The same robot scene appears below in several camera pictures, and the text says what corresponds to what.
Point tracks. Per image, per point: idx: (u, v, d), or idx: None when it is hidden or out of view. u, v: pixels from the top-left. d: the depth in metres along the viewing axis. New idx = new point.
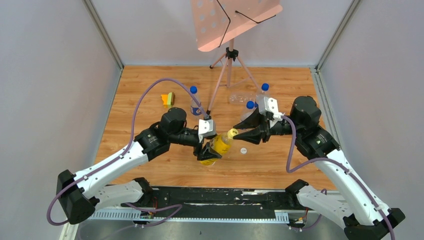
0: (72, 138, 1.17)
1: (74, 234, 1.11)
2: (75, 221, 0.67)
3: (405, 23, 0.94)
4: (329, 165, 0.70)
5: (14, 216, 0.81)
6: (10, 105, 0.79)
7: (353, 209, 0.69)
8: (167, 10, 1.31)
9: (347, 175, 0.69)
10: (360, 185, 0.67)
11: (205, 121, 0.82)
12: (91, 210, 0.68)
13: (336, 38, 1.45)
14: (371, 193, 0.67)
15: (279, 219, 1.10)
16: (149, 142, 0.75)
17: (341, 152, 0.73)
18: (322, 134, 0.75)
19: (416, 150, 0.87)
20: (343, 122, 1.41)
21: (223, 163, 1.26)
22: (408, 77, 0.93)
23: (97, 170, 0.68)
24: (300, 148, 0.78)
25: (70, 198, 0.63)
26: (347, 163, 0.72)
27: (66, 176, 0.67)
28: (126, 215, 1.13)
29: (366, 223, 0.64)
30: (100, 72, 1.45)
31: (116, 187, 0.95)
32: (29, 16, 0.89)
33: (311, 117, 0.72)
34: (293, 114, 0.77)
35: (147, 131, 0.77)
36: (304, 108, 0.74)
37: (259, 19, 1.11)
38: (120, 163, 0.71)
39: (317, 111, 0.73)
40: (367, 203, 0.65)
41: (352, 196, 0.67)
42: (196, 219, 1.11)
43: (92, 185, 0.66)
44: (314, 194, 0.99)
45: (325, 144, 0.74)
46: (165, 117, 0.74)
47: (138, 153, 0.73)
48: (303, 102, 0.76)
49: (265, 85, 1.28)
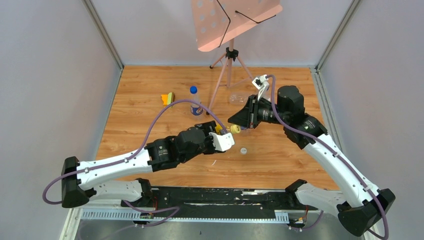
0: (72, 138, 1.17)
1: (74, 235, 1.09)
2: (68, 206, 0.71)
3: (405, 23, 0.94)
4: (317, 148, 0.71)
5: (13, 216, 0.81)
6: (10, 104, 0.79)
7: (343, 192, 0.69)
8: (168, 11, 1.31)
9: (335, 157, 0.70)
10: (349, 166, 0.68)
11: (226, 135, 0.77)
12: (83, 201, 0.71)
13: (336, 39, 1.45)
14: (359, 174, 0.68)
15: (279, 219, 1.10)
16: (158, 154, 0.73)
17: (329, 136, 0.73)
18: (310, 120, 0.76)
19: (416, 150, 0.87)
20: (344, 122, 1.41)
21: (223, 163, 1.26)
22: (408, 77, 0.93)
23: (99, 165, 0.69)
24: (291, 136, 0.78)
25: (67, 185, 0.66)
26: (336, 146, 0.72)
27: (71, 162, 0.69)
28: (126, 215, 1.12)
29: (356, 204, 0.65)
30: (100, 72, 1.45)
31: (116, 185, 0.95)
32: (29, 16, 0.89)
33: (294, 103, 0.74)
34: (279, 102, 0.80)
35: (161, 142, 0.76)
36: (287, 95, 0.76)
37: (259, 19, 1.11)
38: (123, 167, 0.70)
39: (300, 98, 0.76)
40: (356, 184, 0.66)
41: (341, 178, 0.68)
42: (196, 219, 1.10)
43: (90, 180, 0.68)
44: (311, 189, 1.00)
45: (313, 130, 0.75)
46: (182, 135, 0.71)
47: (143, 163, 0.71)
48: (286, 89, 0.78)
49: None
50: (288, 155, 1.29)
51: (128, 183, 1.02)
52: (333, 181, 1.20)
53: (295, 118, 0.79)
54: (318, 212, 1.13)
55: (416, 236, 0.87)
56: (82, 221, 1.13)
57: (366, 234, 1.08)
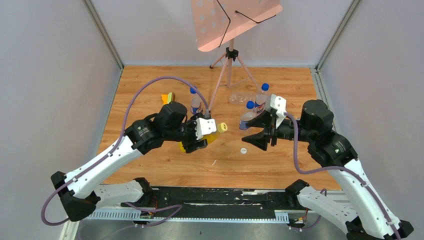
0: (72, 138, 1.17)
1: (74, 235, 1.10)
2: (76, 219, 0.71)
3: (405, 23, 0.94)
4: (346, 177, 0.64)
5: (13, 216, 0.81)
6: (10, 104, 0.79)
7: (362, 217, 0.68)
8: (168, 10, 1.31)
9: (363, 187, 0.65)
10: (375, 198, 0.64)
11: (207, 120, 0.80)
12: (90, 208, 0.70)
13: (336, 39, 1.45)
14: (383, 205, 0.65)
15: (279, 219, 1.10)
16: (140, 134, 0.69)
17: (359, 162, 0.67)
18: (340, 141, 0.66)
19: (416, 150, 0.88)
20: (344, 123, 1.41)
21: (223, 163, 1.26)
22: (408, 77, 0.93)
23: (85, 170, 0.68)
24: (314, 156, 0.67)
25: (62, 199, 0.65)
26: (364, 174, 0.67)
27: (57, 178, 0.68)
28: (126, 215, 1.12)
29: (374, 234, 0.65)
30: (100, 72, 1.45)
31: (117, 187, 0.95)
32: (30, 16, 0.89)
33: (323, 121, 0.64)
34: (303, 118, 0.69)
35: (140, 122, 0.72)
36: (315, 112, 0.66)
37: (259, 19, 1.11)
38: (109, 161, 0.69)
39: (329, 115, 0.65)
40: (380, 217, 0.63)
41: (365, 209, 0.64)
42: (196, 219, 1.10)
43: (82, 186, 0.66)
44: (315, 195, 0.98)
45: (343, 154, 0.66)
46: (166, 108, 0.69)
47: (128, 149, 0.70)
48: (314, 106, 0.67)
49: (265, 85, 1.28)
50: (289, 155, 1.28)
51: (128, 184, 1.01)
52: (333, 181, 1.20)
53: (322, 137, 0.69)
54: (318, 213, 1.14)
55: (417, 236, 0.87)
56: (82, 221, 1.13)
57: None
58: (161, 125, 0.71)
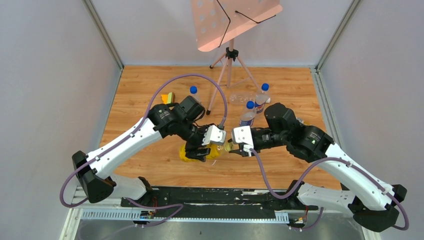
0: (72, 137, 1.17)
1: (74, 234, 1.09)
2: (95, 201, 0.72)
3: (405, 23, 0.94)
4: (330, 164, 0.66)
5: (13, 216, 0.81)
6: (9, 104, 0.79)
7: (359, 195, 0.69)
8: (167, 11, 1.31)
9: (349, 168, 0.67)
10: (364, 173, 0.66)
11: (219, 130, 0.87)
12: (109, 189, 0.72)
13: (337, 38, 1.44)
14: (374, 178, 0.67)
15: (279, 219, 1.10)
16: (161, 117, 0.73)
17: (337, 146, 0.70)
18: (314, 132, 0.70)
19: (416, 150, 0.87)
20: (343, 122, 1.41)
21: (223, 163, 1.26)
22: (408, 77, 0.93)
23: (108, 150, 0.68)
24: (296, 154, 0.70)
25: (83, 178, 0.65)
26: (345, 154, 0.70)
27: (79, 157, 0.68)
28: (126, 215, 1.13)
29: (375, 208, 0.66)
30: (100, 72, 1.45)
31: (127, 179, 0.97)
32: (29, 16, 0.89)
33: (286, 119, 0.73)
34: (271, 125, 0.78)
35: (160, 106, 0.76)
36: (275, 114, 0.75)
37: (259, 19, 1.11)
38: (131, 142, 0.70)
39: (289, 113, 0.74)
40: (374, 190, 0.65)
41: (359, 187, 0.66)
42: (196, 219, 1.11)
43: (105, 165, 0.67)
44: (313, 190, 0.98)
45: (320, 142, 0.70)
46: (189, 99, 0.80)
47: (150, 131, 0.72)
48: (273, 110, 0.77)
49: (265, 85, 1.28)
50: (289, 155, 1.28)
51: (136, 181, 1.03)
52: (333, 181, 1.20)
53: (294, 135, 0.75)
54: (318, 212, 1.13)
55: (417, 236, 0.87)
56: (82, 221, 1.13)
57: (366, 234, 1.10)
58: (180, 114, 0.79)
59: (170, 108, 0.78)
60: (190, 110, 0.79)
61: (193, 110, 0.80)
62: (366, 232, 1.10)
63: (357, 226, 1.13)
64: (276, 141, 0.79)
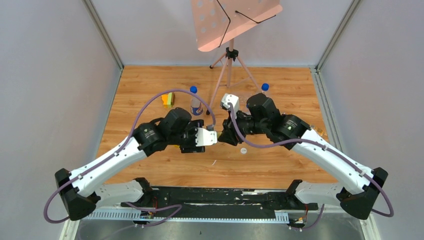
0: (72, 137, 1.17)
1: (74, 235, 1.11)
2: (76, 218, 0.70)
3: (405, 24, 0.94)
4: (307, 147, 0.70)
5: (12, 216, 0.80)
6: (9, 104, 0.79)
7: (340, 179, 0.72)
8: (168, 11, 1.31)
9: (325, 150, 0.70)
10: (340, 156, 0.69)
11: (210, 132, 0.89)
12: (91, 206, 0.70)
13: (336, 38, 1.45)
14: (351, 161, 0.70)
15: (279, 219, 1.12)
16: (146, 136, 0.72)
17: (313, 131, 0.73)
18: (290, 119, 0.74)
19: (416, 150, 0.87)
20: (343, 122, 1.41)
21: (223, 163, 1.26)
22: (408, 77, 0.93)
23: (91, 168, 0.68)
24: (274, 141, 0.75)
25: (65, 197, 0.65)
26: (322, 139, 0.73)
27: (62, 174, 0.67)
28: (126, 215, 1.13)
29: (356, 191, 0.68)
30: (100, 72, 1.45)
31: (117, 186, 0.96)
32: (29, 16, 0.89)
33: (266, 108, 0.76)
34: (252, 112, 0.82)
35: (146, 125, 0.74)
36: (255, 103, 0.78)
37: (259, 19, 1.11)
38: (115, 160, 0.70)
39: (268, 101, 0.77)
40: (352, 172, 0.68)
41: (337, 170, 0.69)
42: (196, 219, 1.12)
43: (87, 184, 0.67)
44: (308, 187, 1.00)
45: (296, 128, 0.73)
46: (172, 113, 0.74)
47: (134, 150, 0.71)
48: (254, 99, 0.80)
49: (265, 85, 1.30)
50: (289, 155, 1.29)
51: (128, 183, 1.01)
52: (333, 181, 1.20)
53: (274, 122, 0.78)
54: (318, 212, 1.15)
55: (417, 236, 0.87)
56: (82, 221, 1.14)
57: (366, 233, 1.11)
58: (165, 130, 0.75)
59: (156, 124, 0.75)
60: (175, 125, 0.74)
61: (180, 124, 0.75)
62: (366, 232, 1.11)
63: (357, 226, 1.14)
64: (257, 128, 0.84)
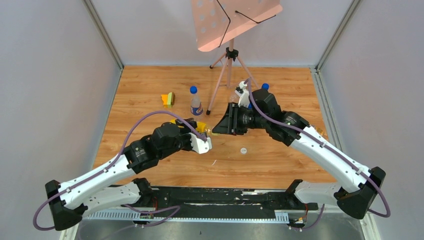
0: (72, 137, 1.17)
1: (74, 235, 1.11)
2: (62, 229, 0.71)
3: (405, 24, 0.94)
4: (304, 143, 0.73)
5: (12, 216, 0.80)
6: (9, 104, 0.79)
7: (337, 178, 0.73)
8: (168, 11, 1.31)
9: (323, 148, 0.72)
10: (337, 153, 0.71)
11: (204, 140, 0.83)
12: (78, 218, 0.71)
13: (336, 38, 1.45)
14: (349, 159, 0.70)
15: (279, 219, 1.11)
16: (136, 155, 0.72)
17: (312, 128, 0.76)
18: (290, 116, 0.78)
19: (416, 151, 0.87)
20: (343, 122, 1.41)
21: (223, 163, 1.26)
22: (408, 77, 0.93)
23: (80, 182, 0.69)
24: (274, 136, 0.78)
25: (52, 209, 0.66)
26: (320, 136, 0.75)
27: (52, 186, 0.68)
28: (126, 215, 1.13)
29: (352, 189, 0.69)
30: (100, 72, 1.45)
31: (109, 192, 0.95)
32: (29, 16, 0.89)
33: (267, 104, 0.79)
34: None
35: (137, 143, 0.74)
36: (257, 97, 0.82)
37: (259, 19, 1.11)
38: (103, 177, 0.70)
39: (270, 97, 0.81)
40: (349, 170, 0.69)
41: (333, 167, 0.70)
42: (196, 219, 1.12)
43: (74, 198, 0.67)
44: (307, 186, 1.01)
45: (295, 125, 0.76)
46: (157, 131, 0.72)
47: (124, 168, 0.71)
48: (257, 93, 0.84)
49: (265, 85, 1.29)
50: (288, 155, 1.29)
51: (123, 187, 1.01)
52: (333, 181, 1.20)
53: (274, 117, 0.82)
54: (318, 212, 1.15)
55: (417, 236, 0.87)
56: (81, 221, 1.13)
57: (366, 234, 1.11)
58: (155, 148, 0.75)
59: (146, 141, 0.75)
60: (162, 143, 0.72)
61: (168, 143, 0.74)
62: (367, 232, 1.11)
63: (358, 226, 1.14)
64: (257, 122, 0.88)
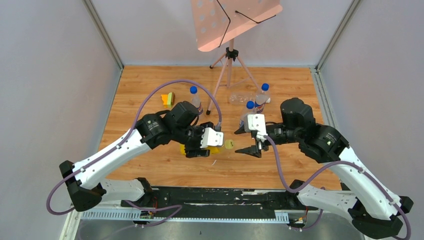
0: (72, 137, 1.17)
1: (74, 235, 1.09)
2: (82, 210, 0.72)
3: (405, 24, 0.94)
4: (343, 167, 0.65)
5: (13, 216, 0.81)
6: (9, 104, 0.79)
7: (363, 201, 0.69)
8: (167, 11, 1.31)
9: (360, 174, 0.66)
10: (374, 182, 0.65)
11: (216, 133, 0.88)
12: (96, 198, 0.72)
13: (336, 38, 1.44)
14: (383, 187, 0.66)
15: (279, 219, 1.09)
16: (149, 128, 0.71)
17: (351, 150, 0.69)
18: (330, 133, 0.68)
19: (416, 151, 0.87)
20: (344, 122, 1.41)
21: (223, 163, 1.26)
22: (407, 77, 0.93)
23: (93, 161, 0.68)
24: (308, 153, 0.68)
25: (69, 189, 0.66)
26: (358, 160, 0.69)
27: (66, 167, 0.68)
28: (126, 215, 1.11)
29: (380, 217, 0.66)
30: (100, 72, 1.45)
31: (120, 182, 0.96)
32: (28, 16, 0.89)
33: (303, 116, 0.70)
34: (284, 119, 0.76)
35: (151, 117, 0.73)
36: (292, 110, 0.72)
37: (259, 19, 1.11)
38: (117, 153, 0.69)
39: (306, 109, 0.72)
40: (382, 199, 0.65)
41: (367, 194, 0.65)
42: (196, 219, 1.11)
43: (90, 177, 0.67)
44: (313, 192, 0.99)
45: (335, 144, 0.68)
46: (179, 105, 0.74)
47: (137, 143, 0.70)
48: (288, 104, 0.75)
49: (265, 85, 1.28)
50: (288, 155, 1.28)
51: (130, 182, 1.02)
52: (333, 181, 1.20)
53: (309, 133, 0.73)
54: (318, 212, 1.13)
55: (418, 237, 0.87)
56: (82, 221, 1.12)
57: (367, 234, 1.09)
58: (170, 124, 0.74)
59: (161, 117, 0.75)
60: (181, 118, 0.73)
61: (185, 120, 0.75)
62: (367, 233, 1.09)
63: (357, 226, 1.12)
64: (288, 138, 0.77)
